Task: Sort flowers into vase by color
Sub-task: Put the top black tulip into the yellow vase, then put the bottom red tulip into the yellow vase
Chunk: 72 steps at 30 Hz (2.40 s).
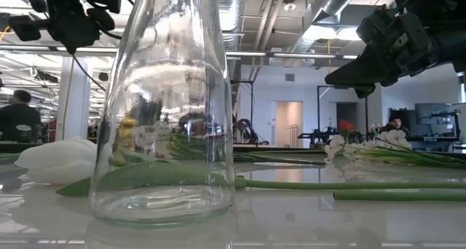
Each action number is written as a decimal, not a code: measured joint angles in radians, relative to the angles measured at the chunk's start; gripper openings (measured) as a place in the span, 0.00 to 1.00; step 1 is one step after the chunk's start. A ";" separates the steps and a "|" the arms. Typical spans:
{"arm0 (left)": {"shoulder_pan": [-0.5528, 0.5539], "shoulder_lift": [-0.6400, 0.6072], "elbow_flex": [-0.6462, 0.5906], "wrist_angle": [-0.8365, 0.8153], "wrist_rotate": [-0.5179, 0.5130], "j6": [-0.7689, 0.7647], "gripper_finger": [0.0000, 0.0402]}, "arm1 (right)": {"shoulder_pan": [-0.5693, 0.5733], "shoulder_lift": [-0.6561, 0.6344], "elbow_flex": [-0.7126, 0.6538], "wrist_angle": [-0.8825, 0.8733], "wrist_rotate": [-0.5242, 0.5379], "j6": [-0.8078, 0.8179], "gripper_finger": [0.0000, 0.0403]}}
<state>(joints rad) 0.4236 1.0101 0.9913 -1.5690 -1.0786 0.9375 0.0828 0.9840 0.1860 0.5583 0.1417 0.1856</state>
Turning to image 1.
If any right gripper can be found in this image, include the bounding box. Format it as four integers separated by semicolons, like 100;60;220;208
325;3;443;99

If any white blossom spray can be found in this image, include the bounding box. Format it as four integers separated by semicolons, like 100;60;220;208
323;129;466;170

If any red tulip green stem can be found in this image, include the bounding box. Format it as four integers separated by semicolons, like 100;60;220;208
333;191;466;202

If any white tulip green stem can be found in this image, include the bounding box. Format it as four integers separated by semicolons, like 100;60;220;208
13;138;466;198

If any clear glass vase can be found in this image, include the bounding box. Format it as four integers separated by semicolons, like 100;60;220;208
88;0;236;229

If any yellow glass vase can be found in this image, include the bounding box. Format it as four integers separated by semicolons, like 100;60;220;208
115;116;140;167

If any red flower bunch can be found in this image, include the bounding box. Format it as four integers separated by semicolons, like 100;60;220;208
338;119;356;135

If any long ceiling light bar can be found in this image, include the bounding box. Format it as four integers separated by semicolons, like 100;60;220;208
225;51;360;60

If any white pillar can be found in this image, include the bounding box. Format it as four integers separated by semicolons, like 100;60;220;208
56;55;92;141

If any grey monitor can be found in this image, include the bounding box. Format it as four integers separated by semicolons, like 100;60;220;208
414;102;455;125

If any black camera cable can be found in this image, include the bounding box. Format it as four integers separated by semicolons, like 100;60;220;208
71;53;108;92

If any black metal frame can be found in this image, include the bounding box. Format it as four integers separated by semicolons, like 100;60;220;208
229;80;255;148
316;84;368;148

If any smooth silver ventilation duct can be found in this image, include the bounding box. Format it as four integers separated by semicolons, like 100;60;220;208
283;0;365;68

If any corrugated silver duct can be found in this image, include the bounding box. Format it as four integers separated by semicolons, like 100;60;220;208
218;0;243;52

